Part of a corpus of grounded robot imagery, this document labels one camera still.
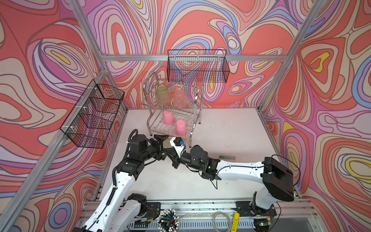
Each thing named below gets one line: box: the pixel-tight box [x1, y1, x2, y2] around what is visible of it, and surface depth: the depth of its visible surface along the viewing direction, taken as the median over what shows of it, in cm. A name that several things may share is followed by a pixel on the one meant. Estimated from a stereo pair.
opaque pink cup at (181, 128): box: [175, 119, 187, 137], surface depth 93 cm
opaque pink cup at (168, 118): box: [163, 110, 175, 126], surface depth 101 cm
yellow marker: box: [230, 212, 241, 232], surface depth 70 cm
